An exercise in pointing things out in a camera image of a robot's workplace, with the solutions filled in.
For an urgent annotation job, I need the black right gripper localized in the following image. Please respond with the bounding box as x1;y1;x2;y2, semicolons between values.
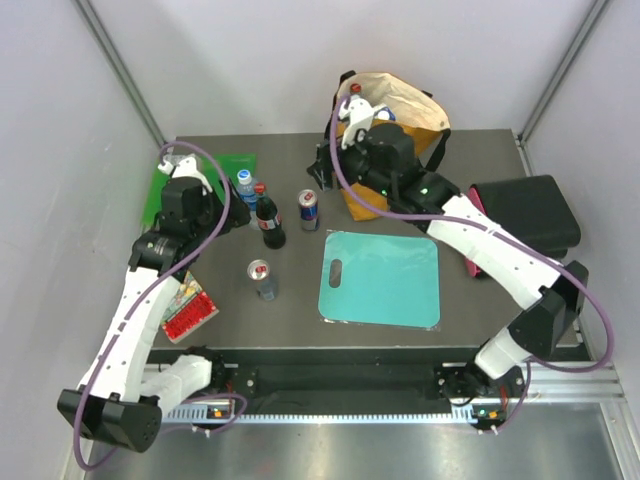
307;123;394;200

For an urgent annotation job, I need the glass cola bottle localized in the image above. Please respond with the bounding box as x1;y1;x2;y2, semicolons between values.
254;182;286;249

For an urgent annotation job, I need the energy drink can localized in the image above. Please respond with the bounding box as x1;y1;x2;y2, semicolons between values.
247;259;278;301
297;189;319;232

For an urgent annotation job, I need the orange canvas bag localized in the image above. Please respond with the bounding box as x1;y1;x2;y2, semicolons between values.
332;69;452;224

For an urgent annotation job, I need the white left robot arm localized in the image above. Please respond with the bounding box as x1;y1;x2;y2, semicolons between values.
57;173;250;457

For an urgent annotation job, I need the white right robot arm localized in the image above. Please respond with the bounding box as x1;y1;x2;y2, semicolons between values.
307;123;589;396

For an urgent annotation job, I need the clear water bottle blue label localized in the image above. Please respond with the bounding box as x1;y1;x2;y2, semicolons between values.
237;169;259;230

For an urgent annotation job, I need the green board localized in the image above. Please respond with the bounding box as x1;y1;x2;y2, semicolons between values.
141;152;258;227

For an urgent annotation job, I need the red snack box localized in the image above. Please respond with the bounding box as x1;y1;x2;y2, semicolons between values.
161;271;219;344

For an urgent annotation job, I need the turquoise cutting board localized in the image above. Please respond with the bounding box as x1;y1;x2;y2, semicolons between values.
318;231;441;331

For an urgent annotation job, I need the black and pink drawer box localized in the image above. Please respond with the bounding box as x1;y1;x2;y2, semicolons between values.
467;175;581;259

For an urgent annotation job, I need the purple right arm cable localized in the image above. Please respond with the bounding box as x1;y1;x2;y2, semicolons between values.
328;95;615;434

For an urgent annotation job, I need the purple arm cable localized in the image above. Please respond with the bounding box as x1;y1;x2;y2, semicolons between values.
328;95;615;434
73;140;249;472

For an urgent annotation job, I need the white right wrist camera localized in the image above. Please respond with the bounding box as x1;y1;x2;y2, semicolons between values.
338;95;375;150

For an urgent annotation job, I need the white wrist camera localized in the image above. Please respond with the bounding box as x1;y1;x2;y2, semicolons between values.
157;155;213;195
338;95;375;150

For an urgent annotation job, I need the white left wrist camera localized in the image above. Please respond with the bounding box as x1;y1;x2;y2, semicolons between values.
157;155;213;195

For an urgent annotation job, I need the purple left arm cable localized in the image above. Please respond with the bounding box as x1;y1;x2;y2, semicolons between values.
73;140;249;472

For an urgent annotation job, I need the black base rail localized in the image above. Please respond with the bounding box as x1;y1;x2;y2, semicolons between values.
144;347;526;416

